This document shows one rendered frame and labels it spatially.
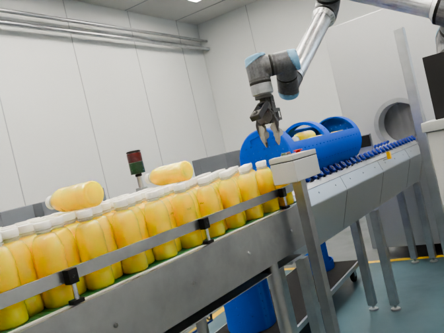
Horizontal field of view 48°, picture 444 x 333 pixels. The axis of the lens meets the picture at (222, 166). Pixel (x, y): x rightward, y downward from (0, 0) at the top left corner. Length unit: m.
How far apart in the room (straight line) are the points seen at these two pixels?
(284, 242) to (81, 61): 4.81
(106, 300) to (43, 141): 4.47
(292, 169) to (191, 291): 0.62
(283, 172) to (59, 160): 4.13
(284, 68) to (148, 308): 1.15
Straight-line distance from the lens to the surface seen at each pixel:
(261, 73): 2.06
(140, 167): 2.16
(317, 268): 1.97
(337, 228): 2.68
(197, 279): 1.49
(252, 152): 2.34
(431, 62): 2.26
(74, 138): 5.95
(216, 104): 8.49
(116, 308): 1.28
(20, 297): 1.16
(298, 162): 1.86
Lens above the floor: 1.15
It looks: 1 degrees down
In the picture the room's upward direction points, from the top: 13 degrees counter-clockwise
